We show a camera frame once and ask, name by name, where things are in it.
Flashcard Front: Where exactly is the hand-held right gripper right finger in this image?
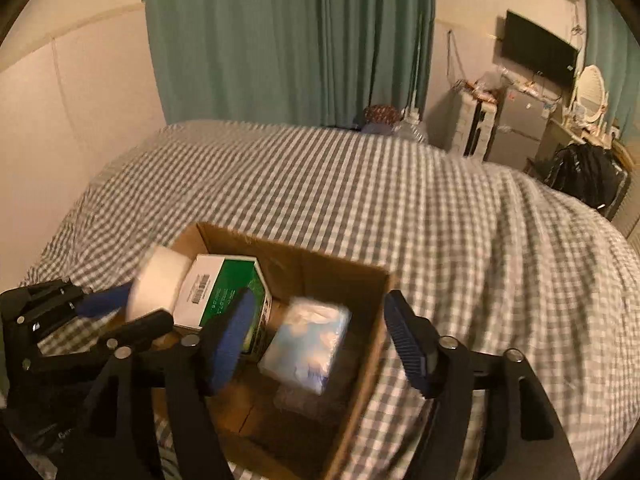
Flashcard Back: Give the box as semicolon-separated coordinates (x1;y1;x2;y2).
384;289;581;480

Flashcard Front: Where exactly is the grey checked bed sheet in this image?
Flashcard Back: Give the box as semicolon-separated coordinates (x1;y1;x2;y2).
20;120;640;480

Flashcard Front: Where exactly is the wide green curtain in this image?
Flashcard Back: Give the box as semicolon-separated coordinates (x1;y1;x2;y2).
141;0;437;129

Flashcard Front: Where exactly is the black bag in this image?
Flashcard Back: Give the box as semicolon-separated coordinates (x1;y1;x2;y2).
541;142;629;212

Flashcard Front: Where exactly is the black wall television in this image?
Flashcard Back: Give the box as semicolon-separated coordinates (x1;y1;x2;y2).
501;9;581;89

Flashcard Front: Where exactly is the white suitcase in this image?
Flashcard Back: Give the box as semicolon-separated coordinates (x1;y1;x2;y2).
451;85;497;162

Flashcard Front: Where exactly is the white tape roll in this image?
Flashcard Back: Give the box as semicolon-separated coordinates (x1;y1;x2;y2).
125;245;194;324

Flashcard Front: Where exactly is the clear large water bottle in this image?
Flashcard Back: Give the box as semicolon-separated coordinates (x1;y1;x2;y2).
394;117;432;145

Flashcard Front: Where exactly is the grey mini fridge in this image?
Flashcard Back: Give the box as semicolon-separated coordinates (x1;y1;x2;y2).
484;85;552;172

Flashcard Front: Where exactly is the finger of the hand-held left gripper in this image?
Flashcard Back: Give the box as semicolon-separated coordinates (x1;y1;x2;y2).
75;282;135;319
30;310;174;373

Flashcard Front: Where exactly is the green and white carton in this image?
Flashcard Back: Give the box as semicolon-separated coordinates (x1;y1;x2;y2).
172;254;274;361

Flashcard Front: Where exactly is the narrow green curtain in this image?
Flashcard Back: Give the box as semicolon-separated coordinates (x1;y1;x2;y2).
582;0;640;147

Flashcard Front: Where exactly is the patterned brown basket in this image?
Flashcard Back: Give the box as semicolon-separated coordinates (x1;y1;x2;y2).
361;104;404;127

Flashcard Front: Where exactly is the brown cardboard box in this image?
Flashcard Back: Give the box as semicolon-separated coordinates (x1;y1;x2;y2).
107;221;397;480

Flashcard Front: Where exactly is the light blue tissue packet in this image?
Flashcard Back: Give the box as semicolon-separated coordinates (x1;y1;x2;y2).
257;296;353;397

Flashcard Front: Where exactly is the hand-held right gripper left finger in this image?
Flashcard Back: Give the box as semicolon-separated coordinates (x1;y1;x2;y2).
75;287;257;480

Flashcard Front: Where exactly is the wooden dressing desk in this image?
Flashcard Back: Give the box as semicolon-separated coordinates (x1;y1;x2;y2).
525;119;637;221

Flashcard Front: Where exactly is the white oval vanity mirror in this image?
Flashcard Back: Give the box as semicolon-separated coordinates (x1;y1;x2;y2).
565;64;610;127

